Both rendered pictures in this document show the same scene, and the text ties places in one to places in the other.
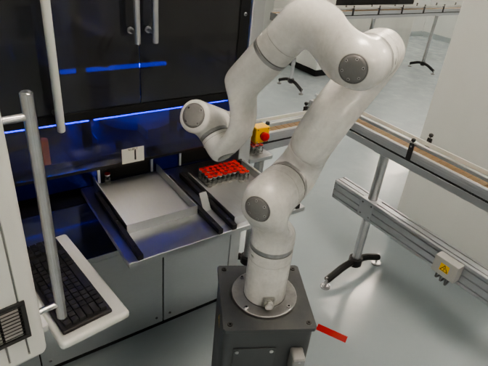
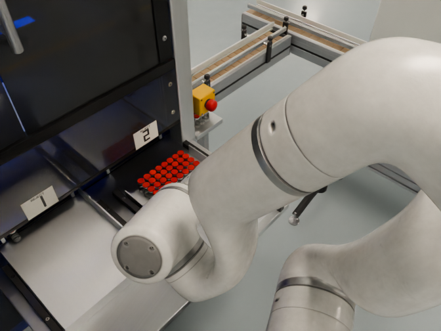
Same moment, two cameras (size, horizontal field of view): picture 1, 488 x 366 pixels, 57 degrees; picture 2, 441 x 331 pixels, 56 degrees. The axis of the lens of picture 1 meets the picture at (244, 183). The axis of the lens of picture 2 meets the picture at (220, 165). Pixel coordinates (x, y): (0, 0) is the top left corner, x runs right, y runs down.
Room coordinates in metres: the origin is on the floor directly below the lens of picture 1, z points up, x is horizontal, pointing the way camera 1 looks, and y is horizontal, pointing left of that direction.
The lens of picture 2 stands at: (0.73, 0.09, 1.83)
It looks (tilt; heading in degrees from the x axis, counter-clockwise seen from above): 46 degrees down; 350
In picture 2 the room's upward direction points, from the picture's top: straight up
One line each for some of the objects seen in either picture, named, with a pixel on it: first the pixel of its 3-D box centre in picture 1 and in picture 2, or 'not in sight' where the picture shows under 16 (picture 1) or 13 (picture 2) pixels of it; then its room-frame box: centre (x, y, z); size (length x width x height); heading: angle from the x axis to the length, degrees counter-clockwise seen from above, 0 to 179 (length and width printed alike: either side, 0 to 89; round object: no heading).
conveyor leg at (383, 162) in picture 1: (368, 212); not in sight; (2.10, -0.71, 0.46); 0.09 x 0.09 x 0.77; 37
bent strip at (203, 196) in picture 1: (212, 208); not in sight; (1.31, 0.10, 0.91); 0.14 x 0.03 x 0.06; 37
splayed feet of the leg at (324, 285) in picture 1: (354, 266); (318, 190); (2.10, -0.71, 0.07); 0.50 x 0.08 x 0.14; 127
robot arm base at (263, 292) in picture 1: (267, 270); not in sight; (0.97, -0.09, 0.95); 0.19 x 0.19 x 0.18
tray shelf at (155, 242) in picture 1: (193, 199); (143, 232); (1.41, 0.18, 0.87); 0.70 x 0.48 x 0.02; 127
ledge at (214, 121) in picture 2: (253, 152); (196, 120); (1.86, -0.03, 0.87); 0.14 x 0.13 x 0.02; 37
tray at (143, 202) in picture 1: (143, 194); (73, 251); (1.37, 0.36, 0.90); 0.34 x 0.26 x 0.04; 37
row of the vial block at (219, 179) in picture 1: (226, 177); (177, 182); (1.55, 0.07, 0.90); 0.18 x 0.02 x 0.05; 127
